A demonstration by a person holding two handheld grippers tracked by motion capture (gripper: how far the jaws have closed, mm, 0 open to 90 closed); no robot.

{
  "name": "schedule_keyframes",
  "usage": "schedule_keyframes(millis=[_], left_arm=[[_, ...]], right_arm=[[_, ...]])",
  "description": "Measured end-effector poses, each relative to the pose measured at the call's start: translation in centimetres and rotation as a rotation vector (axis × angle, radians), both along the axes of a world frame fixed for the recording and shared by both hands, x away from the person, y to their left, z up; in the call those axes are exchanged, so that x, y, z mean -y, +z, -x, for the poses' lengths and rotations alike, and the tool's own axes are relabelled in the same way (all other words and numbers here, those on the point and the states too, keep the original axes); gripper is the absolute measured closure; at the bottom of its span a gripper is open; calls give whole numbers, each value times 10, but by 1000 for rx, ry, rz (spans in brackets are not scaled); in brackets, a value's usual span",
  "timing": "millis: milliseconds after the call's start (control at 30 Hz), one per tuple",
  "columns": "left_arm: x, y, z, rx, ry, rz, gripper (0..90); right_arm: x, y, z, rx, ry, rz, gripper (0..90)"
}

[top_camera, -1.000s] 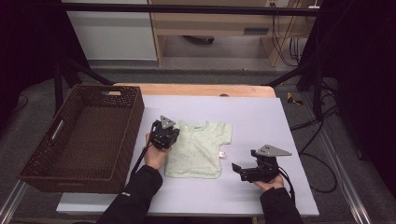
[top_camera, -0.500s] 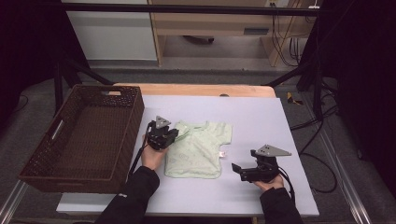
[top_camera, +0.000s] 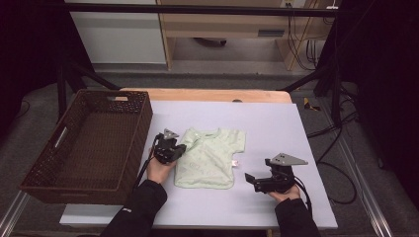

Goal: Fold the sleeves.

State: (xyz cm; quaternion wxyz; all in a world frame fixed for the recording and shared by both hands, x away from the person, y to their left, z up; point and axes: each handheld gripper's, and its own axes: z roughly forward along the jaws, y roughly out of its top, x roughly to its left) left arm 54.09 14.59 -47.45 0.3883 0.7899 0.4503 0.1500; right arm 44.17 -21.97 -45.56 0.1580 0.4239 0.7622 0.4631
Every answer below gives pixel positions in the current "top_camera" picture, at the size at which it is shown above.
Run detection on black floor cables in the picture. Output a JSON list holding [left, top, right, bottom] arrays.
[[305, 82, 360, 205]]

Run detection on black curtain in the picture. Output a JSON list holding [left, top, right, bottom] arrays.
[[339, 0, 419, 205], [0, 0, 97, 139]]

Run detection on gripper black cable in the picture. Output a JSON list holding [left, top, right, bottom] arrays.
[[132, 132, 165, 192], [293, 176, 313, 215]]

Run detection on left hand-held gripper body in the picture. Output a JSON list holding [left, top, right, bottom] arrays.
[[152, 127, 181, 165]]

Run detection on aluminium rail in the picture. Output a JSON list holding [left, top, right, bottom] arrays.
[[0, 191, 31, 237], [339, 136, 394, 237]]

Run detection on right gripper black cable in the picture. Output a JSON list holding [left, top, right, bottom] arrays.
[[293, 176, 313, 215]]

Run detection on black metal stand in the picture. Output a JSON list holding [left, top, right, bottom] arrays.
[[55, 58, 122, 121], [278, 13, 344, 127]]

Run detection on yellow black tape piece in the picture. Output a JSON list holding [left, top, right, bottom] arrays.
[[302, 97, 322, 113]]

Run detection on light wooden desk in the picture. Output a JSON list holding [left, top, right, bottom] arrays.
[[156, 0, 340, 72]]

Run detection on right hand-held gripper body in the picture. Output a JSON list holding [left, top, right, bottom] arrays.
[[254, 152, 309, 195]]

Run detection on hanging desk cables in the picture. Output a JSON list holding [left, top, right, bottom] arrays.
[[286, 14, 319, 72]]

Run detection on brown woven basket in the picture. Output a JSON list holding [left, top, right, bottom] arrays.
[[18, 88, 154, 205]]

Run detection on white cabinet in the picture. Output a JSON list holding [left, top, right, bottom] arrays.
[[64, 0, 167, 65]]

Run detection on light green baby shirt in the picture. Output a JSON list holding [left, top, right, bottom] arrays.
[[173, 127, 247, 191]]

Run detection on person's left hand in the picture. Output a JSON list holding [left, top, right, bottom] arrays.
[[146, 147, 177, 185]]

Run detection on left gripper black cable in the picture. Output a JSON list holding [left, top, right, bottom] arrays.
[[132, 132, 165, 192]]

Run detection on black horizontal frame bar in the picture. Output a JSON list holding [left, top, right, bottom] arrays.
[[63, 2, 344, 18]]

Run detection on person's right hand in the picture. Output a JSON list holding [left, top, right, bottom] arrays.
[[267, 185, 301, 202]]

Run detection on white table cover sheet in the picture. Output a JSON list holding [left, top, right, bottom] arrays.
[[59, 100, 339, 230]]

